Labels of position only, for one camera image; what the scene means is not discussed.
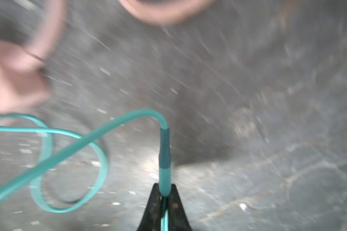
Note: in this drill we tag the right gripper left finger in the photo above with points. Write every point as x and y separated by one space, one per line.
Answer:
151 219

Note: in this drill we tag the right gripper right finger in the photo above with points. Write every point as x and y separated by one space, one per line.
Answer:
177 219

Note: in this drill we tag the pink power strip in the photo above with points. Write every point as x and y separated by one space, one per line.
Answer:
21 82

